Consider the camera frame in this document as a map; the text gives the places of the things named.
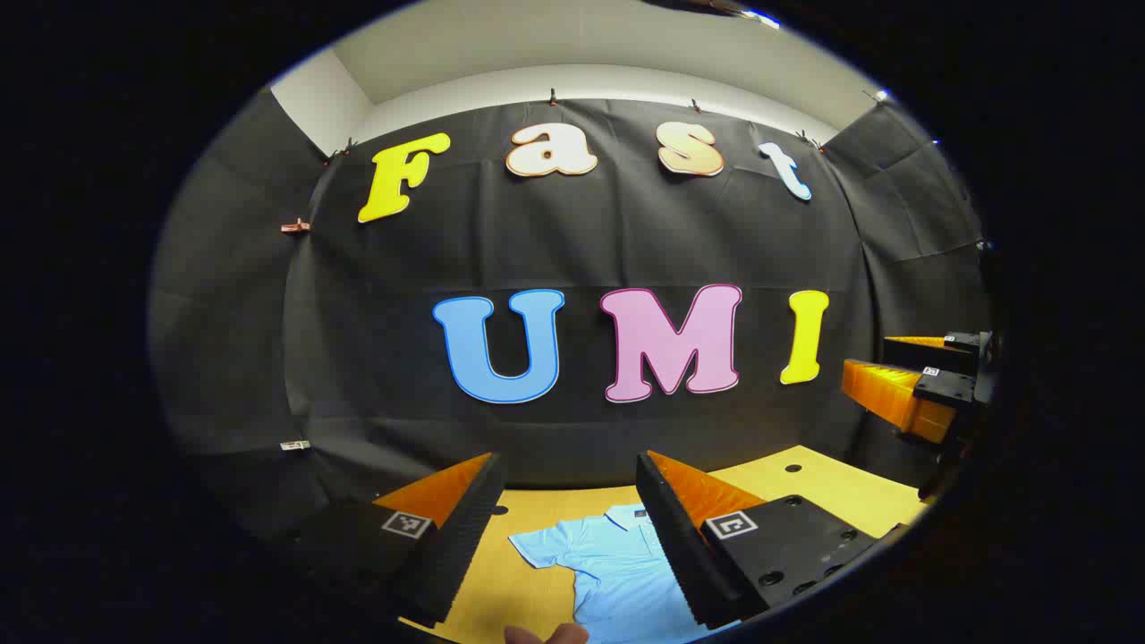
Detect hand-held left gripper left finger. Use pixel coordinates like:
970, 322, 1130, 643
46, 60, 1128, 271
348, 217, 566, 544
286, 452, 508, 629

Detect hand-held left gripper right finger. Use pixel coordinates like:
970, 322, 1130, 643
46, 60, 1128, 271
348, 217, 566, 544
635, 450, 904, 631

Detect light blue T-shirt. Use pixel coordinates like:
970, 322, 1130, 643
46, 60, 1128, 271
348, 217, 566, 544
508, 504, 743, 644

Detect black backdrop cloth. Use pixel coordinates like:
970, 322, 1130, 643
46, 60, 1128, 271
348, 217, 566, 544
148, 85, 996, 538

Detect ceiling light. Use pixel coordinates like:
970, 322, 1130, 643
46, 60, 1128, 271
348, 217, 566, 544
711, 3, 781, 30

